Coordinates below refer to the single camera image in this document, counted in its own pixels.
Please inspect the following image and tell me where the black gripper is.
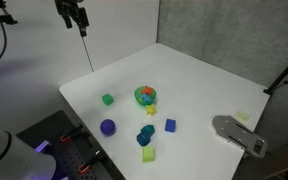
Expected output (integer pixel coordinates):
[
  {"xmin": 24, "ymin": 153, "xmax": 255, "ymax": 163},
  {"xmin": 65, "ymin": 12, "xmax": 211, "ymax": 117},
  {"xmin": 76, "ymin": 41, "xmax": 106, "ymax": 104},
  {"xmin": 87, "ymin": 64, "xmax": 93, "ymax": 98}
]
[{"xmin": 54, "ymin": 0, "xmax": 90, "ymax": 38}]

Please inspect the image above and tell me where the green bowl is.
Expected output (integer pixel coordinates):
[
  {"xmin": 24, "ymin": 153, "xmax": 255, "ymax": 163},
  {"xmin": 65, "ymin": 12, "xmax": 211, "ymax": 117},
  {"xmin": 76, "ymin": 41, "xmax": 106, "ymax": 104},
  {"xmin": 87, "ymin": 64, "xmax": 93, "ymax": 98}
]
[{"xmin": 133, "ymin": 85, "xmax": 159, "ymax": 107}]

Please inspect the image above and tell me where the teal hexagon block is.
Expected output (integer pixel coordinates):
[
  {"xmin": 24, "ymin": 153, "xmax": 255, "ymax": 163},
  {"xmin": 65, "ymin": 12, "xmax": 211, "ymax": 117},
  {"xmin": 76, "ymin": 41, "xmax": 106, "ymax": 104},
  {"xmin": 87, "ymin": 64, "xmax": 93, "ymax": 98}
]
[{"xmin": 140, "ymin": 124, "xmax": 156, "ymax": 136}]

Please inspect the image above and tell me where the blue cube block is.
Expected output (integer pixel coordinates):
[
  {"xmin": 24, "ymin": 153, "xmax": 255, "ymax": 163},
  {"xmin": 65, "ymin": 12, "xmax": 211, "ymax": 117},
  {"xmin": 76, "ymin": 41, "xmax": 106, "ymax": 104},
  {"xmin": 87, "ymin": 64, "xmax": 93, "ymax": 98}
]
[{"xmin": 164, "ymin": 118, "xmax": 177, "ymax": 134}]

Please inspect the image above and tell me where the lime green cube block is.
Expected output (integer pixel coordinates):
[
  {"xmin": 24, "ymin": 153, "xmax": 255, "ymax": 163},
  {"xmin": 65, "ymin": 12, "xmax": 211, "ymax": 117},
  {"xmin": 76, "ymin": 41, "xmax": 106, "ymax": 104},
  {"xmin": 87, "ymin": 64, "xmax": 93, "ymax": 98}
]
[{"xmin": 141, "ymin": 145, "xmax": 155, "ymax": 163}]

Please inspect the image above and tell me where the orange star toy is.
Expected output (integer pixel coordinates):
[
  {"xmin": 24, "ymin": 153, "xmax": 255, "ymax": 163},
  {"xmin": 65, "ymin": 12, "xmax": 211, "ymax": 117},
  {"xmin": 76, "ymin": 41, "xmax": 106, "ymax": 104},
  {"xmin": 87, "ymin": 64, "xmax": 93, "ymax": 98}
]
[{"xmin": 140, "ymin": 85, "xmax": 155, "ymax": 96}]

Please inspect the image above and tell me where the blue star toy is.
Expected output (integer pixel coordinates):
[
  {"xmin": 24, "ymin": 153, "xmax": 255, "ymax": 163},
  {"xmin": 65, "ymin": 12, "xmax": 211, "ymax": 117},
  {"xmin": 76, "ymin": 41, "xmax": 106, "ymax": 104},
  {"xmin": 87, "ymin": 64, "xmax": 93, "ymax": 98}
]
[{"xmin": 139, "ymin": 93, "xmax": 154, "ymax": 104}]

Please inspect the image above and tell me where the purple ball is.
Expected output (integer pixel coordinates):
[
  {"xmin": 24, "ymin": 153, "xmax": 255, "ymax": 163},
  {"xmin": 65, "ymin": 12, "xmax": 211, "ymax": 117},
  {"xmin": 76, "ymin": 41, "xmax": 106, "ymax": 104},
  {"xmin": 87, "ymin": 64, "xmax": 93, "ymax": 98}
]
[{"xmin": 99, "ymin": 118, "xmax": 117, "ymax": 137}]

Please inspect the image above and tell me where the black orange-tipped clamp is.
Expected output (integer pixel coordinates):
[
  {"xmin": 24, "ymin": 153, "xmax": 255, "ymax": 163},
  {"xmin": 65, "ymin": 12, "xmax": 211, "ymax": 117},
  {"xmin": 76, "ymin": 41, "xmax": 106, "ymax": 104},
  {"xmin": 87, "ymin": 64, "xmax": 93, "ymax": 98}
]
[
  {"xmin": 78, "ymin": 149, "xmax": 104, "ymax": 174},
  {"xmin": 59, "ymin": 123, "xmax": 85, "ymax": 143}
]

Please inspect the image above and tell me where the yellow spiky star toy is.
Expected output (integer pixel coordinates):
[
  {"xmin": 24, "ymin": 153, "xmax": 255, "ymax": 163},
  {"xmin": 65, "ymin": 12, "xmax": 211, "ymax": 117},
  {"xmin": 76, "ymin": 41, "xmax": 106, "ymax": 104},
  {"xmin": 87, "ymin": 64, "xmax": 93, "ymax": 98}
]
[{"xmin": 145, "ymin": 103, "xmax": 159, "ymax": 116}]

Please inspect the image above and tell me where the black perforated base board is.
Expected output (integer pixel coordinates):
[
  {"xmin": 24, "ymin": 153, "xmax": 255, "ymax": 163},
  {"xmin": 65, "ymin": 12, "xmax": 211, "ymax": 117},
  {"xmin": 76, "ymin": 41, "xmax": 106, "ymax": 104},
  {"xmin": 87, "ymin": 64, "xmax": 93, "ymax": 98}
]
[{"xmin": 15, "ymin": 110, "xmax": 127, "ymax": 180}]

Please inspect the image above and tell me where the yellow sticky note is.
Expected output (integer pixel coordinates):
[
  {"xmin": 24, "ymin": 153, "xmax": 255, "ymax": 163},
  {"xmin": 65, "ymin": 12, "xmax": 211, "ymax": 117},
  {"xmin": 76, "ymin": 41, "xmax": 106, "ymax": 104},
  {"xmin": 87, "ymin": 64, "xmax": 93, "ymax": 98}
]
[{"xmin": 235, "ymin": 110, "xmax": 251, "ymax": 123}]

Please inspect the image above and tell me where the grey metal mounting plate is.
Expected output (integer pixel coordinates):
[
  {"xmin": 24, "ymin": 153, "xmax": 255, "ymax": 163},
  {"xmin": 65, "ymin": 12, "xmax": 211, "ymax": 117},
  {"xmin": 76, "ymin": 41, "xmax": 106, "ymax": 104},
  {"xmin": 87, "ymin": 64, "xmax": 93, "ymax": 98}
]
[{"xmin": 211, "ymin": 114, "xmax": 269, "ymax": 159}]

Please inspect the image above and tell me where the black tripod stand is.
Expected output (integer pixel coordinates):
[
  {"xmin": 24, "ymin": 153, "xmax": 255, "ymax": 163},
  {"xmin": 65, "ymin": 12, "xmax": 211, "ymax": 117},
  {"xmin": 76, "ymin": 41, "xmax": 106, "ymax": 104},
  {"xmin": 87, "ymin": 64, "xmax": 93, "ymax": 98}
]
[{"xmin": 263, "ymin": 48, "xmax": 288, "ymax": 96}]

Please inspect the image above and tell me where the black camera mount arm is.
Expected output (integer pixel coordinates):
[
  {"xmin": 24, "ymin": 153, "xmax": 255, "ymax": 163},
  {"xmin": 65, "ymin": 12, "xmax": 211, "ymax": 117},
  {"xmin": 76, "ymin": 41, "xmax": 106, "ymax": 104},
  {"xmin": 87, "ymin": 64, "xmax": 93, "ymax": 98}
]
[{"xmin": 0, "ymin": 0, "xmax": 19, "ymax": 26}]

